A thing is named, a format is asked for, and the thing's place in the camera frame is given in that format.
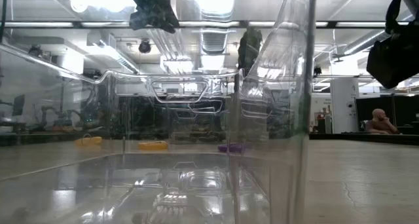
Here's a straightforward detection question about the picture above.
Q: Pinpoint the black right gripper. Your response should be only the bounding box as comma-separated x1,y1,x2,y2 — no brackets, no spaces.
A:
366,27,419,89

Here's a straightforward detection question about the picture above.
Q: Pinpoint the ceiling air vent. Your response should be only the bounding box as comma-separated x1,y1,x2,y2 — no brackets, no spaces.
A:
200,29,230,55

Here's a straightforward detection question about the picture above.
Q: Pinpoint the seated person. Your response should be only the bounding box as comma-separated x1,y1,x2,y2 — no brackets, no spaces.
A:
365,108,399,135

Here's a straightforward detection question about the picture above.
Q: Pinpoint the white pillar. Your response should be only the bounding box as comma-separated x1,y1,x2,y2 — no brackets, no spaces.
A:
329,77,360,134

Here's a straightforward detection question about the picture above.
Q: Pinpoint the dark hanging object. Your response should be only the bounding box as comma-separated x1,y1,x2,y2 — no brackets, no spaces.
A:
237,26,263,77

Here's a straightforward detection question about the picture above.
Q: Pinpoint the clear plastic bin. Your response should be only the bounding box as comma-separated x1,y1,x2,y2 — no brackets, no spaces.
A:
170,96,282,148
0,0,318,224

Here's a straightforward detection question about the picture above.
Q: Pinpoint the dark computer monitor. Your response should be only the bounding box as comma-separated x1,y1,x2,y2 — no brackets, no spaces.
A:
12,94,26,117

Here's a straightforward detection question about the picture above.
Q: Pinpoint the black ceiling dome camera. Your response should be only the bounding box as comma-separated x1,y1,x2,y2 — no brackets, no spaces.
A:
138,39,152,54

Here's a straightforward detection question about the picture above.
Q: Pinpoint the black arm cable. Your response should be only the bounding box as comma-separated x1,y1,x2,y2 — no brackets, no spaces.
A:
384,0,407,35

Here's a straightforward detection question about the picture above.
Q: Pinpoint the black partition wall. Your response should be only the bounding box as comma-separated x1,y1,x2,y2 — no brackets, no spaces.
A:
355,95,419,135

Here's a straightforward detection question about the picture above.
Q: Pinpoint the black table edge rail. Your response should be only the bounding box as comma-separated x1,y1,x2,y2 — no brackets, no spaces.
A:
309,132,419,146

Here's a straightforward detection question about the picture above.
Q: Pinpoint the yellow spring keychain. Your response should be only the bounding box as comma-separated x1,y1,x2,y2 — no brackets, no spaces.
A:
74,134,103,147
137,140,169,151

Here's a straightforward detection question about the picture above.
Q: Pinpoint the purple spring keychain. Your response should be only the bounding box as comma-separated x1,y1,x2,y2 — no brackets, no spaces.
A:
217,143,245,154

